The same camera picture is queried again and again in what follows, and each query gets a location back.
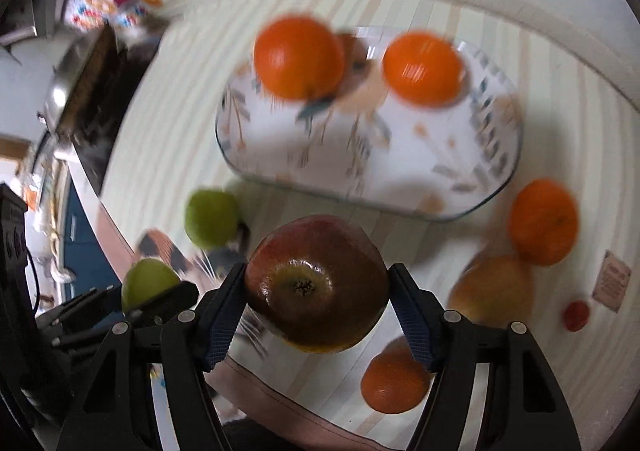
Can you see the striped cat mat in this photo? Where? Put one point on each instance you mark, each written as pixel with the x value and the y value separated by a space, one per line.
pixel 175 131

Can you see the patterned white plate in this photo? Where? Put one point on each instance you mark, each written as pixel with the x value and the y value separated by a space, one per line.
pixel 350 151

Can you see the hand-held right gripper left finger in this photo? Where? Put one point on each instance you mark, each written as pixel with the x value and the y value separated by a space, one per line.
pixel 224 323

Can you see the green apple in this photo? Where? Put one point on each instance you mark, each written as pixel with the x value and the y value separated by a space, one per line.
pixel 210 218
pixel 145 281

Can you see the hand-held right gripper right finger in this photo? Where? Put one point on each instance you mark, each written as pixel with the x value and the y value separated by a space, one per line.
pixel 416 326

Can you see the black cooktop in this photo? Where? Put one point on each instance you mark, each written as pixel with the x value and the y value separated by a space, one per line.
pixel 112 121

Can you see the cherry tomato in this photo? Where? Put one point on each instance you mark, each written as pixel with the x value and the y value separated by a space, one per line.
pixel 576 316

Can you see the dark orange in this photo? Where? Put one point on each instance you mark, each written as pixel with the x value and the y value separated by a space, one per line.
pixel 392 378

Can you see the red yellow apple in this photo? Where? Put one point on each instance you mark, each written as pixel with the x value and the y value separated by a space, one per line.
pixel 490 288

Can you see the dark red apple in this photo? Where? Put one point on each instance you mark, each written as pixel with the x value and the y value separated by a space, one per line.
pixel 315 281

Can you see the brown mat label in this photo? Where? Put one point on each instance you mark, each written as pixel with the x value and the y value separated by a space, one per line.
pixel 612 281

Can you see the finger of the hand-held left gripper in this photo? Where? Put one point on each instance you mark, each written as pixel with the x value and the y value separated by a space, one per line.
pixel 167 298
pixel 82 303

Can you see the blue cabinet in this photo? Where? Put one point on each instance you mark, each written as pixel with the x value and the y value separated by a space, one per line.
pixel 80 226

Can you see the large orange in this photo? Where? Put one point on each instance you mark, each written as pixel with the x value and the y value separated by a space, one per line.
pixel 297 56

